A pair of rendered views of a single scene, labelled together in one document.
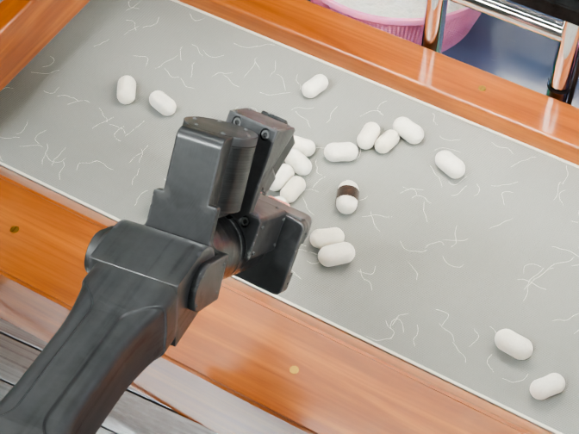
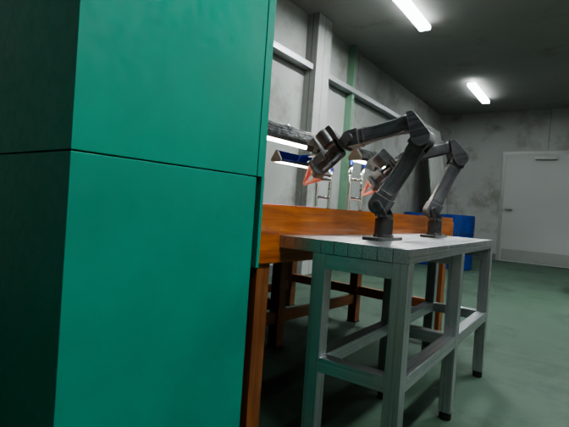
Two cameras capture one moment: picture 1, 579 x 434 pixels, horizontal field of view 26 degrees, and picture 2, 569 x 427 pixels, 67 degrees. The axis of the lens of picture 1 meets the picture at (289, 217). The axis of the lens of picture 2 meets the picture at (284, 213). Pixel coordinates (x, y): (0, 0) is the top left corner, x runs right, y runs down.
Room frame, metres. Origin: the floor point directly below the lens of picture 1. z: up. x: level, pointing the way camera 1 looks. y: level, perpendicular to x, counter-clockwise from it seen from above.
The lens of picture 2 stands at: (0.49, 1.68, 0.76)
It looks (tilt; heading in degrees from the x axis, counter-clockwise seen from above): 1 degrees down; 279
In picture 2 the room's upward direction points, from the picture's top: 4 degrees clockwise
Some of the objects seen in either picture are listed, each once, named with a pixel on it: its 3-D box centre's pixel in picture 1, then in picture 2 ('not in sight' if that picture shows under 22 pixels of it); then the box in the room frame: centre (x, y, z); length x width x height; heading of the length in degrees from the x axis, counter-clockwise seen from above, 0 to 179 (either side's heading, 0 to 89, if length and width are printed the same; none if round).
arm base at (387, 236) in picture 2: not in sight; (383, 228); (0.38, 0.15, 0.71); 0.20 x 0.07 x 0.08; 64
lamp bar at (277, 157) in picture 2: not in sight; (305, 161); (0.82, -1.26, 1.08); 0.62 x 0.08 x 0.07; 60
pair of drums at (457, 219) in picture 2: not in sight; (435, 239); (-0.88, -5.58, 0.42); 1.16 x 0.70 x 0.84; 154
